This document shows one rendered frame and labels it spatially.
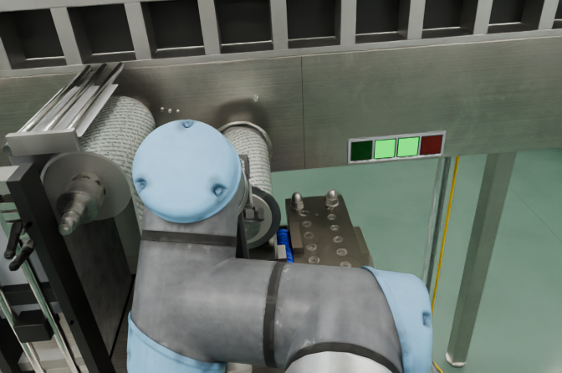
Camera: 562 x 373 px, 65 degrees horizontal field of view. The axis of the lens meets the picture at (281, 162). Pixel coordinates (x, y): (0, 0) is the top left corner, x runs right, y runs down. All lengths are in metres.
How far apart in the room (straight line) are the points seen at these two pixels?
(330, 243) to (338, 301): 0.77
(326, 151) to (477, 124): 0.39
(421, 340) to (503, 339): 2.04
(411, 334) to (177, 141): 0.20
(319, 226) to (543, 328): 1.55
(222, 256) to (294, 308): 0.07
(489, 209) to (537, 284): 1.10
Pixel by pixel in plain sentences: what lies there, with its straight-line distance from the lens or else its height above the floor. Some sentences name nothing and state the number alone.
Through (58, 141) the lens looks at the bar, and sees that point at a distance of 0.75.
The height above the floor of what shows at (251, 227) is 1.24.
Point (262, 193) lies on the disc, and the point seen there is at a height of 1.30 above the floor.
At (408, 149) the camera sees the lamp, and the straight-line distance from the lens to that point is 1.17.
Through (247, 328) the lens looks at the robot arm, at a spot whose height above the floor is 1.49.
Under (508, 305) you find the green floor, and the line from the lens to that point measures 2.50.
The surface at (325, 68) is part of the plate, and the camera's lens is 1.04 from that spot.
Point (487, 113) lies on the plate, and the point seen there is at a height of 1.26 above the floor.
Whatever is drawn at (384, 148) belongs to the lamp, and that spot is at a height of 1.19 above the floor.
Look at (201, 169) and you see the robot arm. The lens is 0.31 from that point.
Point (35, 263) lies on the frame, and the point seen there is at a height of 1.27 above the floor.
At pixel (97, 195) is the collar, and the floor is 1.35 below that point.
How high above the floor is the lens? 1.73
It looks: 30 degrees down
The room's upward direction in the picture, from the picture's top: 4 degrees counter-clockwise
